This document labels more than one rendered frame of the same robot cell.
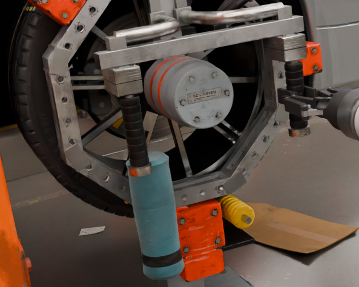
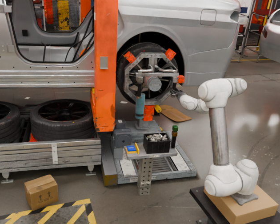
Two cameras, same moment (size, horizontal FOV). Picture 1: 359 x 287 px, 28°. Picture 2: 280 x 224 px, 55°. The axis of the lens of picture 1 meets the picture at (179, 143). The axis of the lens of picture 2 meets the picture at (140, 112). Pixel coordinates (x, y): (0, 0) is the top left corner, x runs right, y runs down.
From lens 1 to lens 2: 121 cm
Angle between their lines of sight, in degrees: 9
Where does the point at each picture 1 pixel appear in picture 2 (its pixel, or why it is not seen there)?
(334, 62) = (188, 80)
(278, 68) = not seen: hidden behind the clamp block
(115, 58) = (138, 74)
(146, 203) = (138, 103)
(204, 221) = (150, 109)
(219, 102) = (158, 86)
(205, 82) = (156, 82)
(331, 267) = (181, 126)
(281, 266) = (169, 123)
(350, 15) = (194, 70)
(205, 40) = (157, 74)
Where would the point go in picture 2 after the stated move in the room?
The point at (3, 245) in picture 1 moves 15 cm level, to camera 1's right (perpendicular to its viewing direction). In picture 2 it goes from (112, 106) to (130, 108)
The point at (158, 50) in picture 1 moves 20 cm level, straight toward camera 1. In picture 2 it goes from (147, 74) to (146, 81)
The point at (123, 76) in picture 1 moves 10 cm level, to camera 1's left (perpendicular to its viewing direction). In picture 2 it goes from (139, 79) to (128, 78)
